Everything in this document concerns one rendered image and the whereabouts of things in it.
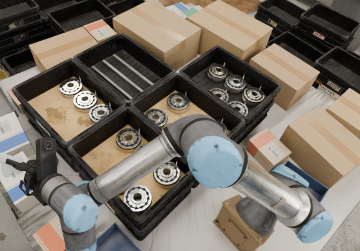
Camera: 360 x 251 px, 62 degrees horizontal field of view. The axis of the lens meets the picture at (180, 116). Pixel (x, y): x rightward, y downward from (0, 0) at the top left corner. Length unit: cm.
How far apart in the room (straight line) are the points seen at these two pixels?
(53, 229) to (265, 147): 93
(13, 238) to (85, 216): 141
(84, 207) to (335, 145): 108
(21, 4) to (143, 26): 134
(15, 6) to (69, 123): 160
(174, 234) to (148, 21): 112
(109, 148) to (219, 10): 109
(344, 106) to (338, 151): 28
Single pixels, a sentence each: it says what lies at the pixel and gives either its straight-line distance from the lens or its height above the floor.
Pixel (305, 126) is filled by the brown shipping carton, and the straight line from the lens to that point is 145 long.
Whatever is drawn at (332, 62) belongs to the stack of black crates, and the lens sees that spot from 254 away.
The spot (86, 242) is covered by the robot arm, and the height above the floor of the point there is 111.
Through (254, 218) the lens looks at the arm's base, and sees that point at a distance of 109.
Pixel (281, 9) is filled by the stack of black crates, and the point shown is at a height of 38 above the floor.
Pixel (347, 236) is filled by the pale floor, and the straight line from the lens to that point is 233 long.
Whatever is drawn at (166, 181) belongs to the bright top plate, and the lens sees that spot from 115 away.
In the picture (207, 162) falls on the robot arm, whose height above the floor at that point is 132.
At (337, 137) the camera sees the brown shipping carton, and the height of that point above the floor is 86.
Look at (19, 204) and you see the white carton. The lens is 130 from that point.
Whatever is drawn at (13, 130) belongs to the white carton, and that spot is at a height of 79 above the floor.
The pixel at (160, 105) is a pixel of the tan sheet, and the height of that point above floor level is 83.
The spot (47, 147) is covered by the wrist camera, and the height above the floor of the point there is 120.
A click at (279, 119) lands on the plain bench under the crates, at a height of 70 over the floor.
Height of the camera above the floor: 189
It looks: 51 degrees down
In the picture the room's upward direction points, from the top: 7 degrees clockwise
